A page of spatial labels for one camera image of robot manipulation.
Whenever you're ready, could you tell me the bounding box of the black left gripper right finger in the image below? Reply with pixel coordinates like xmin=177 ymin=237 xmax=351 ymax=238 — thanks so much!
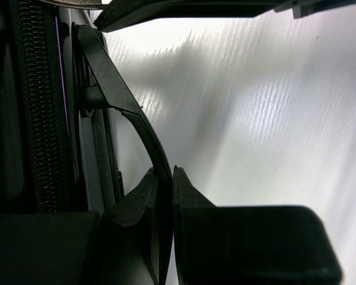
xmin=173 ymin=167 xmax=342 ymax=284

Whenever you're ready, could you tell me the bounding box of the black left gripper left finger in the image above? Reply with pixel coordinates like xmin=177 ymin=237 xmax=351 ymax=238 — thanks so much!
xmin=0 ymin=169 xmax=159 ymax=284

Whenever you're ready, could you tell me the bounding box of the black suitcase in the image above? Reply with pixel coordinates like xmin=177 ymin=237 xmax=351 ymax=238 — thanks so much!
xmin=0 ymin=1 xmax=356 ymax=284

